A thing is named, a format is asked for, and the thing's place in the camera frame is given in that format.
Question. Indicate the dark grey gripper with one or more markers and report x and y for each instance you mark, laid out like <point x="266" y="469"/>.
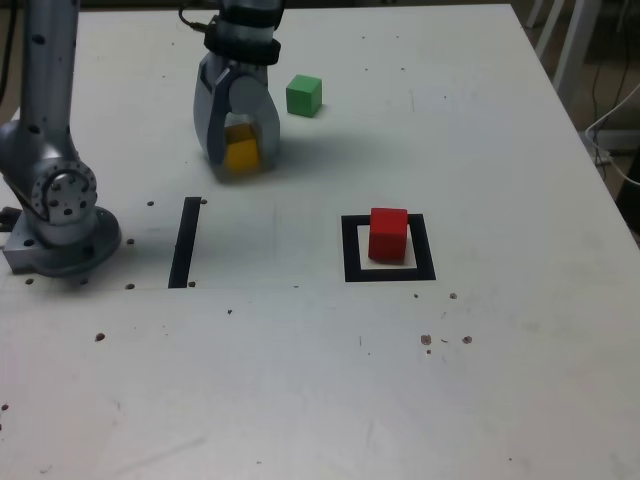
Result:
<point x="250" y="67"/>

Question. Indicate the yellow cube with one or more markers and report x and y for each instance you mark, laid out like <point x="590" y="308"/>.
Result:
<point x="241" y="155"/>

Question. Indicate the green cube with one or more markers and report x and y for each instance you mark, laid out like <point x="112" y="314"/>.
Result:
<point x="302" y="97"/>

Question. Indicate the red cube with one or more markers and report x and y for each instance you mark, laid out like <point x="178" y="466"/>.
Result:
<point x="387" y="235"/>

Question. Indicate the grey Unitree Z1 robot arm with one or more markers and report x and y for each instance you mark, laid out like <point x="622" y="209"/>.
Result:
<point x="45" y="100"/>

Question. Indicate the black tape square outline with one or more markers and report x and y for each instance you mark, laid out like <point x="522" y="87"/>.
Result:
<point x="350" y="250"/>

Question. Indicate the black tape strip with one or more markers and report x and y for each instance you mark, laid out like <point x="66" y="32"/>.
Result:
<point x="184" y="240"/>

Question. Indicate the white furniture legs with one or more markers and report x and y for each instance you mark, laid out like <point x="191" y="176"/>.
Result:
<point x="570" y="45"/>

